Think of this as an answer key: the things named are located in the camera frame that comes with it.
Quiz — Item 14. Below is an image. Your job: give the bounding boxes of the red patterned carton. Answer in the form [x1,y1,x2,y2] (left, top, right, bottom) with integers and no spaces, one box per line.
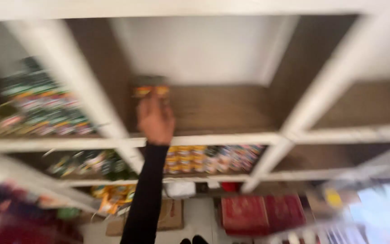
[265,195,307,234]
[221,196,271,236]

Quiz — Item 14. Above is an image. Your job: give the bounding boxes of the rack with red goods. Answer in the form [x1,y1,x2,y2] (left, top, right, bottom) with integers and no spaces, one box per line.
[0,154,97,244]

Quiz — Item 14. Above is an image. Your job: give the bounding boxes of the heap of yellow snack bags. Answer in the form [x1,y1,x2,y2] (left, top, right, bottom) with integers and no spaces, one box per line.
[91,185,137,215]

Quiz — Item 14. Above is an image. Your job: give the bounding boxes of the stack of green red packets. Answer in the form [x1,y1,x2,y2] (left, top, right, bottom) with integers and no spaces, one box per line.
[0,57,97,137]

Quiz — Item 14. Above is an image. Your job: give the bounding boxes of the white plastic bag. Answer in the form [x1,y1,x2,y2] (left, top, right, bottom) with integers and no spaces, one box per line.
[164,182,196,198]

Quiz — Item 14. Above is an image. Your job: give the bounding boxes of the row of yellow labelled jars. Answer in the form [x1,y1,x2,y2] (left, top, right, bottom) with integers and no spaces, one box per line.
[164,146,208,175]

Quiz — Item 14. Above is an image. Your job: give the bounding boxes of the dark jar with orange label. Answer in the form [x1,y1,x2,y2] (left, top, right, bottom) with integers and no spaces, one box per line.
[131,75,170,102]

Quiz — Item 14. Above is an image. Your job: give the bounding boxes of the person's black shoes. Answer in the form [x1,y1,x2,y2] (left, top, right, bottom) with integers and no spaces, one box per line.
[180,235,210,244]

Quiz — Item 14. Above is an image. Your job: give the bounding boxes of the row of colourful small packets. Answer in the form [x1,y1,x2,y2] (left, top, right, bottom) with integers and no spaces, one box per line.
[204,145,265,173]

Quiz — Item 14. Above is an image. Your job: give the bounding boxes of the white wooden shelf unit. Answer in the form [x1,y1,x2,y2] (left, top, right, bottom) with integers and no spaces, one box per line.
[0,0,390,217]

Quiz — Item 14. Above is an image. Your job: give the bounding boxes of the row of green pouches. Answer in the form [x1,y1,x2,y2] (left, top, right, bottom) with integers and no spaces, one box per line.
[44,150,138,181]

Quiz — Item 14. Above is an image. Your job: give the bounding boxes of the brown cardboard box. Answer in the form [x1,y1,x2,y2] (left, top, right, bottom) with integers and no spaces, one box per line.
[106,199,185,237]

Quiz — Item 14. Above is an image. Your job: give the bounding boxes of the person's left hand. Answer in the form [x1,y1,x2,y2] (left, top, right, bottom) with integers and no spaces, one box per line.
[137,94,176,146]

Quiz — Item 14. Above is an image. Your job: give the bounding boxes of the red container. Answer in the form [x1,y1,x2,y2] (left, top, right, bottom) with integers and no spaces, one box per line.
[221,182,241,192]

